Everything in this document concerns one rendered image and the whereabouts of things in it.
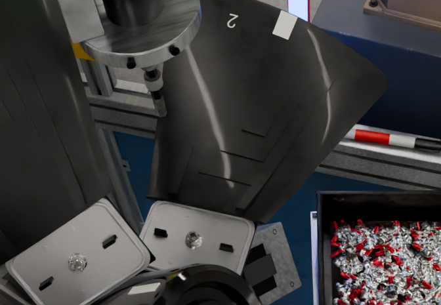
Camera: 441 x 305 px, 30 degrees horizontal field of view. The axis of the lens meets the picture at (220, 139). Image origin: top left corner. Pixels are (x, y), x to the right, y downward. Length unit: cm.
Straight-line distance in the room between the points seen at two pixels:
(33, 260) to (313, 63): 33
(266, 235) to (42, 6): 39
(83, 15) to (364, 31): 75
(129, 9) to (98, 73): 72
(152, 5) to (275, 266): 47
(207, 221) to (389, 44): 52
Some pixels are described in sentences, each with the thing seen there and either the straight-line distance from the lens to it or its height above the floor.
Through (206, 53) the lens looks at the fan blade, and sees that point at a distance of 76.
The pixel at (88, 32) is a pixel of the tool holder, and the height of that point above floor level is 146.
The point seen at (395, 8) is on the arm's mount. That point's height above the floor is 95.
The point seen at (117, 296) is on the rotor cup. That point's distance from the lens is 60.
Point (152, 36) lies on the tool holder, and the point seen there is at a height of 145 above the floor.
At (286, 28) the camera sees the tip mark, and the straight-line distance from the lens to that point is 79.
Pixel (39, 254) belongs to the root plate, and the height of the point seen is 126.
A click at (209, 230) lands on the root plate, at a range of 67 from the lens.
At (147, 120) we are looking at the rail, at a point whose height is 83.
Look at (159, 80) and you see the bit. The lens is 49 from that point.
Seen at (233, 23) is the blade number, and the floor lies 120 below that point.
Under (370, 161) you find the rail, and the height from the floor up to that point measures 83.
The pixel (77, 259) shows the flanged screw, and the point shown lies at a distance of 59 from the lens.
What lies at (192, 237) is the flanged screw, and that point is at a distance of 67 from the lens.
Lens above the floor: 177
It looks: 55 degrees down
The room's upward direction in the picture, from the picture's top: 9 degrees counter-clockwise
